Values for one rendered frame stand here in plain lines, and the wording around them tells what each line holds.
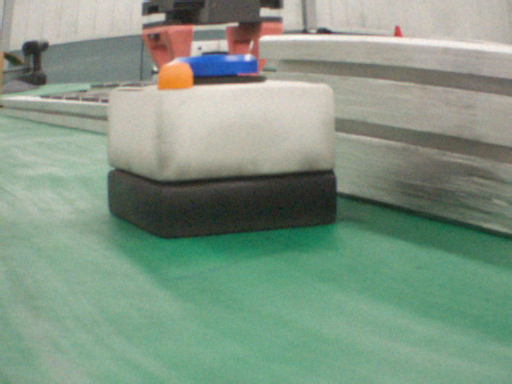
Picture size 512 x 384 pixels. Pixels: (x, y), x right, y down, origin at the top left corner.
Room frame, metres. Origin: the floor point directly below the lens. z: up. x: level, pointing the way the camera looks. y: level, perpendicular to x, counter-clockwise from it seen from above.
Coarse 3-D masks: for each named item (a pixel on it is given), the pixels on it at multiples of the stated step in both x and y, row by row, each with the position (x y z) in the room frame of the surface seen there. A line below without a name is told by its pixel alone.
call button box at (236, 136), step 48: (144, 96) 0.44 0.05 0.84; (192, 96) 0.43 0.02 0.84; (240, 96) 0.44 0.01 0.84; (288, 96) 0.44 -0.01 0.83; (144, 144) 0.44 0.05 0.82; (192, 144) 0.43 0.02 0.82; (240, 144) 0.43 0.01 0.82; (288, 144) 0.44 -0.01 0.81; (144, 192) 0.44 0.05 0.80; (192, 192) 0.43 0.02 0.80; (240, 192) 0.43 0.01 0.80; (288, 192) 0.44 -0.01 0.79; (336, 192) 0.45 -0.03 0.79
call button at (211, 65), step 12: (180, 60) 0.46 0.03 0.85; (192, 60) 0.46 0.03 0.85; (204, 60) 0.45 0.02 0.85; (216, 60) 0.45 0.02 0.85; (228, 60) 0.46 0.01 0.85; (240, 60) 0.46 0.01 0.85; (252, 60) 0.46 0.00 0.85; (204, 72) 0.45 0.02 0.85; (216, 72) 0.45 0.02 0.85; (228, 72) 0.45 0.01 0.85; (240, 72) 0.46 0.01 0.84; (252, 72) 0.46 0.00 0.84
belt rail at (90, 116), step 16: (16, 96) 1.67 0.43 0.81; (32, 96) 1.55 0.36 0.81; (0, 112) 1.68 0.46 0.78; (16, 112) 1.50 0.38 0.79; (32, 112) 1.37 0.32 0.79; (48, 112) 1.29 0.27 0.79; (64, 112) 1.20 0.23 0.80; (80, 112) 1.10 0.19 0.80; (96, 112) 1.03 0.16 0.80; (80, 128) 1.09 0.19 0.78; (96, 128) 1.03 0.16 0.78
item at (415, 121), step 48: (288, 48) 0.58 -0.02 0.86; (336, 48) 0.53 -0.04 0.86; (384, 48) 0.49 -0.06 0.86; (432, 48) 0.45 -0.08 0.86; (480, 48) 0.41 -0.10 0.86; (336, 96) 0.54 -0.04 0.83; (384, 96) 0.49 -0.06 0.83; (432, 96) 0.45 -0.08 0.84; (480, 96) 0.41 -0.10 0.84; (336, 144) 0.54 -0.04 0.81; (384, 144) 0.49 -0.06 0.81; (432, 144) 0.47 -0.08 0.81; (480, 144) 0.43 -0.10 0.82; (384, 192) 0.49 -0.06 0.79; (432, 192) 0.45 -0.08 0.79; (480, 192) 0.42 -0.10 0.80
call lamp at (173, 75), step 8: (168, 64) 0.43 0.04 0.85; (176, 64) 0.43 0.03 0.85; (184, 64) 0.43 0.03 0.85; (160, 72) 0.43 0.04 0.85; (168, 72) 0.43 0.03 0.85; (176, 72) 0.43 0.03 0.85; (184, 72) 0.43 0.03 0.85; (192, 72) 0.43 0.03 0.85; (160, 80) 0.43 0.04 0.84; (168, 80) 0.43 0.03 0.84; (176, 80) 0.43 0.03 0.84; (184, 80) 0.43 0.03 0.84; (192, 80) 0.43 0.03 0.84; (160, 88) 0.43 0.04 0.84; (168, 88) 0.43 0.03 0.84; (176, 88) 0.43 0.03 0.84
